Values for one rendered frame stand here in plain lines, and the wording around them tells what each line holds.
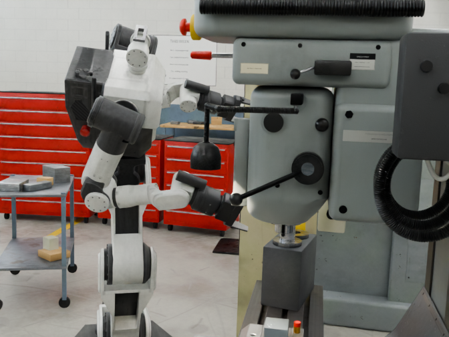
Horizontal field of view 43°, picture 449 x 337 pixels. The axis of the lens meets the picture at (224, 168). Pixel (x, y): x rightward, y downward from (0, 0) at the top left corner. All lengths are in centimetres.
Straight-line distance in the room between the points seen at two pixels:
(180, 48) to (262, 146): 944
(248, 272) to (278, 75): 214
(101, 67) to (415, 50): 112
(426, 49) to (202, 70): 965
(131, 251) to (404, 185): 105
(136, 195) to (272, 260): 47
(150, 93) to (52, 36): 979
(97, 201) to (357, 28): 98
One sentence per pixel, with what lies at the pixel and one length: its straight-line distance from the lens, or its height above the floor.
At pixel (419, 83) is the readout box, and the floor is 164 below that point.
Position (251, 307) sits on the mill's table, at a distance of 179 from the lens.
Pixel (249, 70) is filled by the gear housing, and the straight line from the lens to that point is 125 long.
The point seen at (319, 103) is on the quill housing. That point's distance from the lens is 126.
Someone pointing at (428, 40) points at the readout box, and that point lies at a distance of 101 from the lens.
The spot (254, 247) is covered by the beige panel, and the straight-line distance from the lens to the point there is 323.
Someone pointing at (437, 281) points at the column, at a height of 118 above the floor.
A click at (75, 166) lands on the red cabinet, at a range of 656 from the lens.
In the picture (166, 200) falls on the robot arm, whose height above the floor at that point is 126.
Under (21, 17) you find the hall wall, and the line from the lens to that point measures 1185.
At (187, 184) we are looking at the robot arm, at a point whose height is 131.
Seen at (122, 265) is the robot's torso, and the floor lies 101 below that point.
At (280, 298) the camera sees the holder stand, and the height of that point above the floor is 99.
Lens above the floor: 163
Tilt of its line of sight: 9 degrees down
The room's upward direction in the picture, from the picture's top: 2 degrees clockwise
